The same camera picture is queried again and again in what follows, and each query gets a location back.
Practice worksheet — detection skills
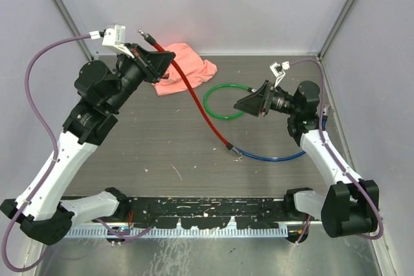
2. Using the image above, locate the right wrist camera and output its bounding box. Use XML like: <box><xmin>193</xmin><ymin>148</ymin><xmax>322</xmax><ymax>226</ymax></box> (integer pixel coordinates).
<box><xmin>269</xmin><ymin>61</ymin><xmax>290</xmax><ymax>87</ymax></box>

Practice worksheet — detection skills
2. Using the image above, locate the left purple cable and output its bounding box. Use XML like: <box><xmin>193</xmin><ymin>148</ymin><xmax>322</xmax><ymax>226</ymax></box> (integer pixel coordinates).
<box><xmin>0</xmin><ymin>32</ymin><xmax>156</xmax><ymax>272</ymax></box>

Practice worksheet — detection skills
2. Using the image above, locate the blue cable lock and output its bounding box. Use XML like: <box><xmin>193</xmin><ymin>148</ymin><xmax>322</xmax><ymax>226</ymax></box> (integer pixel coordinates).
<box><xmin>235</xmin><ymin>104</ymin><xmax>331</xmax><ymax>162</ymax></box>

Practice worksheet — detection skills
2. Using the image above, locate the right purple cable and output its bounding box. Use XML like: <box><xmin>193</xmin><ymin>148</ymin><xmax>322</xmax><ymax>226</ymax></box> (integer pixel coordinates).
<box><xmin>281</xmin><ymin>59</ymin><xmax>385</xmax><ymax>244</ymax></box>

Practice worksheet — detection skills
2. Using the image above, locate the slotted cable duct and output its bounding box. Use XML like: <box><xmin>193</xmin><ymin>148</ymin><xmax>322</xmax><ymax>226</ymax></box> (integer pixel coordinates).
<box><xmin>65</xmin><ymin>225</ymin><xmax>289</xmax><ymax>239</ymax></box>

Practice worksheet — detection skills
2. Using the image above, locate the pink cloth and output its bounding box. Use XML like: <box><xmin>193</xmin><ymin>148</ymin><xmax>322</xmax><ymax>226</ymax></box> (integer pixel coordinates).
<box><xmin>153</xmin><ymin>43</ymin><xmax>217</xmax><ymax>96</ymax></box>

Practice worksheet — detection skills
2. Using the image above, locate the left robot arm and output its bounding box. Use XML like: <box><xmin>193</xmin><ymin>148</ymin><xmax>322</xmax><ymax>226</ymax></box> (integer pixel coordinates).
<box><xmin>1</xmin><ymin>43</ymin><xmax>176</xmax><ymax>246</ymax></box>

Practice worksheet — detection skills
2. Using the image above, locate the red cable lock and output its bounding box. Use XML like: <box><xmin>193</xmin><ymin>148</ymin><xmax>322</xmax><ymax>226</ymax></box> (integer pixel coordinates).
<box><xmin>138</xmin><ymin>28</ymin><xmax>243</xmax><ymax>161</ymax></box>

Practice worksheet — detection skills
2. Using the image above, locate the purple cable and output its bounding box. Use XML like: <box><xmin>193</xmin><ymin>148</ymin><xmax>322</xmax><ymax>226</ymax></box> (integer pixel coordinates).
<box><xmin>281</xmin><ymin>59</ymin><xmax>385</xmax><ymax>244</ymax></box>
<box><xmin>0</xmin><ymin>32</ymin><xmax>156</xmax><ymax>272</ymax></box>

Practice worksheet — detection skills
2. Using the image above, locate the green cable lock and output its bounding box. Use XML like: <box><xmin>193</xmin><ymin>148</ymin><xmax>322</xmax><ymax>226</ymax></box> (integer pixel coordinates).
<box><xmin>203</xmin><ymin>83</ymin><xmax>257</xmax><ymax>120</ymax></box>

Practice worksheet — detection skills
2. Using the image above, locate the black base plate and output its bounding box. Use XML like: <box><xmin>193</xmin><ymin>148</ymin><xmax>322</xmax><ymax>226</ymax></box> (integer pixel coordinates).
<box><xmin>102</xmin><ymin>196</ymin><xmax>307</xmax><ymax>229</ymax></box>

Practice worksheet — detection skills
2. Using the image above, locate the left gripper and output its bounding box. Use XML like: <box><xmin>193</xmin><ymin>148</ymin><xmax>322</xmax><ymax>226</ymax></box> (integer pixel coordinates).
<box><xmin>107</xmin><ymin>43</ymin><xmax>173</xmax><ymax>112</ymax></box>

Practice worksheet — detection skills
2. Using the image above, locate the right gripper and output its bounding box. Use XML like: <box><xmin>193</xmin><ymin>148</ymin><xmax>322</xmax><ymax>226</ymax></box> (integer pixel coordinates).
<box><xmin>234</xmin><ymin>80</ymin><xmax>300</xmax><ymax>117</ymax></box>

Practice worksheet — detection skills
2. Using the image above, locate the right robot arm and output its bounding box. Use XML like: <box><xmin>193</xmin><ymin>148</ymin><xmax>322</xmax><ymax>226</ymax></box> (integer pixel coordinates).
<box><xmin>234</xmin><ymin>81</ymin><xmax>384</xmax><ymax>240</ymax></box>

